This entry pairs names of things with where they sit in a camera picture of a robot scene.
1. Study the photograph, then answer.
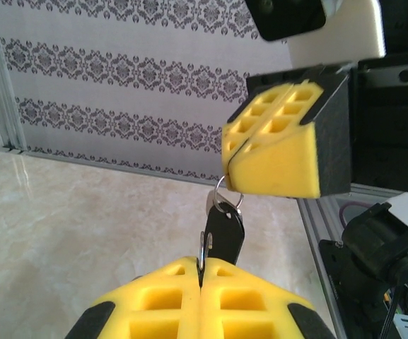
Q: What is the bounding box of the key with black head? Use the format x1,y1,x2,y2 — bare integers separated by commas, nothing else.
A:
203,189,246,266

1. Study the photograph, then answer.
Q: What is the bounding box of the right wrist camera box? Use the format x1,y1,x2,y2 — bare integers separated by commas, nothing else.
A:
244,0,387,68

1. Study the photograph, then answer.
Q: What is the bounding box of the right aluminium corner post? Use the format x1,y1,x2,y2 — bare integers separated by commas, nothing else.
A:
0,0,28,155

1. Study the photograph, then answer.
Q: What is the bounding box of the small silver split ring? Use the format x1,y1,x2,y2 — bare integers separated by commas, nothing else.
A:
214,175,245,213

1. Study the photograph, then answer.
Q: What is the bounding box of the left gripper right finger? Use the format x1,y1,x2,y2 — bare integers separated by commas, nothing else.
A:
202,259,337,339

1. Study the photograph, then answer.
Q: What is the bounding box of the right black mount plate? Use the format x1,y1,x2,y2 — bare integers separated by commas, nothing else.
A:
318,238,353,339

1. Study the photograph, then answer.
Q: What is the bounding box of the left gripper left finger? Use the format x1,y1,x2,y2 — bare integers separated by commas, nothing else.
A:
65,256,202,339

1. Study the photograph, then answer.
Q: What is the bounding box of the long aluminium base rail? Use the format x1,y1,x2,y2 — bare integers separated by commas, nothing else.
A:
297,183,388,339

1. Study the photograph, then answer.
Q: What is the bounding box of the white slotted cable duct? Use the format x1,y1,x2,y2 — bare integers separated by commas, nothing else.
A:
392,310,408,339

